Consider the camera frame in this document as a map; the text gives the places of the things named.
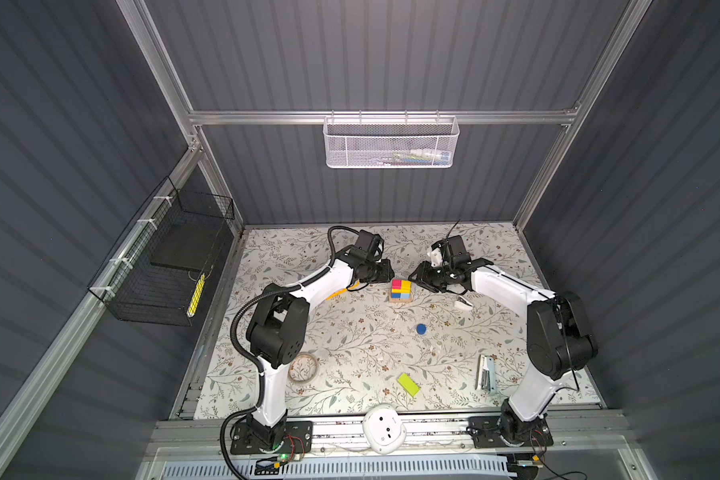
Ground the wood block with holes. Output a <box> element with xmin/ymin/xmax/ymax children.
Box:
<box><xmin>388</xmin><ymin>282</ymin><xmax>412</xmax><ymax>303</ymax></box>

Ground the lime green block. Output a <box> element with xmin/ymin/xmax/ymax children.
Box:
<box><xmin>397</xmin><ymin>373</ymin><xmax>420</xmax><ymax>397</ymax></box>

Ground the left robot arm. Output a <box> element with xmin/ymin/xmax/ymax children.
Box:
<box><xmin>239</xmin><ymin>225</ymin><xmax>394</xmax><ymax>431</ymax></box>

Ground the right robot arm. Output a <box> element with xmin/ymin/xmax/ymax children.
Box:
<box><xmin>408</xmin><ymin>236</ymin><xmax>598</xmax><ymax>423</ymax></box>

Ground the white staple remover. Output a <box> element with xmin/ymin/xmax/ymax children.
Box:
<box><xmin>454</xmin><ymin>298</ymin><xmax>473</xmax><ymax>311</ymax></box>

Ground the yellow calculator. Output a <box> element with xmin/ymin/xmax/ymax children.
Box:
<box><xmin>326</xmin><ymin>288</ymin><xmax>348</xmax><ymax>300</ymax></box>

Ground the clear tape roll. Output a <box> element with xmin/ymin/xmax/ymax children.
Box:
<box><xmin>288</xmin><ymin>352</ymin><xmax>319</xmax><ymax>384</ymax></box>

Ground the white round device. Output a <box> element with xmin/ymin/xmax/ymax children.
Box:
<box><xmin>362</xmin><ymin>404</ymin><xmax>407</xmax><ymax>455</ymax></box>

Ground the yellow ruler in basket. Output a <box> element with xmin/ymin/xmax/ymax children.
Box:
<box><xmin>186</xmin><ymin>273</ymin><xmax>206</xmax><ymax>318</ymax></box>

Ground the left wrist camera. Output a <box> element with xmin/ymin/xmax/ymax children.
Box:
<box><xmin>354</xmin><ymin>230</ymin><xmax>384</xmax><ymax>259</ymax></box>

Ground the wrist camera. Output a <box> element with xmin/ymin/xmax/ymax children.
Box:
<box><xmin>428</xmin><ymin>235</ymin><xmax>471</xmax><ymax>268</ymax></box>
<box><xmin>354</xmin><ymin>230</ymin><xmax>384</xmax><ymax>259</ymax></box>

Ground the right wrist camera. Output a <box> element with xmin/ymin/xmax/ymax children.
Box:
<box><xmin>428</xmin><ymin>235</ymin><xmax>471</xmax><ymax>268</ymax></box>

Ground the white wire basket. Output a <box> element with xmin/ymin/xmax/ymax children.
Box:
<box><xmin>322</xmin><ymin>114</ymin><xmax>460</xmax><ymax>169</ymax></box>

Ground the black corrugated cable conduit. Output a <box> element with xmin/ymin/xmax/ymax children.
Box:
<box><xmin>218</xmin><ymin>225</ymin><xmax>361</xmax><ymax>480</ymax></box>

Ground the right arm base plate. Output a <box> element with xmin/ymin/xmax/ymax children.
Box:
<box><xmin>466</xmin><ymin>414</ymin><xmax>554</xmax><ymax>448</ymax></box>

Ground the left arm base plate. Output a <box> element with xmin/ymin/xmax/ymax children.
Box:
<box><xmin>227</xmin><ymin>418</ymin><xmax>314</xmax><ymax>455</ymax></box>

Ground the black wire basket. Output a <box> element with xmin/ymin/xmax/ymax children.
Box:
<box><xmin>89</xmin><ymin>180</ymin><xmax>237</xmax><ymax>327</ymax></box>

